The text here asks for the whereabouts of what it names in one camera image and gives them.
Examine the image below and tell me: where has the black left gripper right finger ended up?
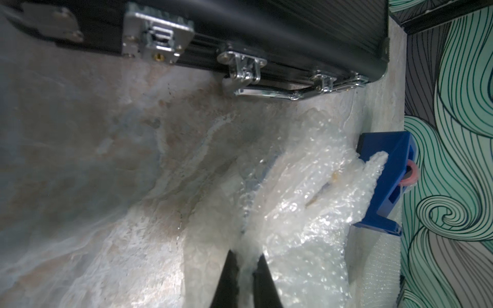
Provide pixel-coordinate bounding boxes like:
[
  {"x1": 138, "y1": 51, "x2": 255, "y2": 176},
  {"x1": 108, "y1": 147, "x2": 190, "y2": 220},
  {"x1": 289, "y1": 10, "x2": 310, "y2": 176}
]
[{"x1": 252, "y1": 255, "x2": 283, "y2": 308}]

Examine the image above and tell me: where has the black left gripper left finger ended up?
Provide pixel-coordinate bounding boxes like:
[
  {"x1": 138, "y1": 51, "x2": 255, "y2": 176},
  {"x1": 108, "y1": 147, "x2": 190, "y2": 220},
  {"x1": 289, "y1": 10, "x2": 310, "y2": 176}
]
[{"x1": 210, "y1": 250, "x2": 240, "y2": 308}]

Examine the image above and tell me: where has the clear bubble wrap sheet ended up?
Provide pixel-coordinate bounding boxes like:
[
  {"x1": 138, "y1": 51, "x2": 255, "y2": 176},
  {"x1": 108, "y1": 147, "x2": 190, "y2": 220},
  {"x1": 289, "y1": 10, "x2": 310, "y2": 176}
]
[
  {"x1": 345, "y1": 227, "x2": 401, "y2": 307},
  {"x1": 184, "y1": 110, "x2": 388, "y2": 307}
]

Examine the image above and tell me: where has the blue tape dispenser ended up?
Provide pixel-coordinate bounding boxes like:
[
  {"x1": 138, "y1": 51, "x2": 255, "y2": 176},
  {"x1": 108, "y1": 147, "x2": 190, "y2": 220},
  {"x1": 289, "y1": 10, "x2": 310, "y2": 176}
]
[{"x1": 354, "y1": 131, "x2": 418, "y2": 237}]

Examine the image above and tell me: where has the black hard case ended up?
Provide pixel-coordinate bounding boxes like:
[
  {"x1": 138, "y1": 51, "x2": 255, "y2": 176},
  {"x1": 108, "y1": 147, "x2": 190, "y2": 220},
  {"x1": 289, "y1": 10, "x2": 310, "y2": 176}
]
[{"x1": 1, "y1": 1, "x2": 390, "y2": 101}]

